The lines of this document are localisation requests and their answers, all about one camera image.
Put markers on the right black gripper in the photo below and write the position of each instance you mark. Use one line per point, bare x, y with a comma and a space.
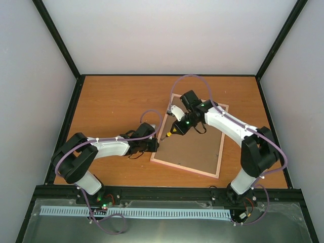
181, 130

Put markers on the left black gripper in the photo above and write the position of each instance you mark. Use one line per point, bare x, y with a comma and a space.
154, 147

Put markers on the yellow handled screwdriver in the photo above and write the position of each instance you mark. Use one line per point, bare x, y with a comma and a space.
168, 134

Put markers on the pink picture frame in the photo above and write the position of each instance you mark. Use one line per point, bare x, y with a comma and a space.
194, 152

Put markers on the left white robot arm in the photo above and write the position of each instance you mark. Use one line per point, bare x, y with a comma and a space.
73, 159

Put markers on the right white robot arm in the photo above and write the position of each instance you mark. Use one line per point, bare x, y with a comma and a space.
258, 150

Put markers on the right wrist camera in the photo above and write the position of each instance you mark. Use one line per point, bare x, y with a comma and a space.
176, 111

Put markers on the light blue cable duct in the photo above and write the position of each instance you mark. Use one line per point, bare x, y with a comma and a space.
138, 213

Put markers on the black aluminium rail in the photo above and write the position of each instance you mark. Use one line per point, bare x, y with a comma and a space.
217, 196

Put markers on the metal base plate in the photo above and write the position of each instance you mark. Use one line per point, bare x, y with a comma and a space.
268, 223

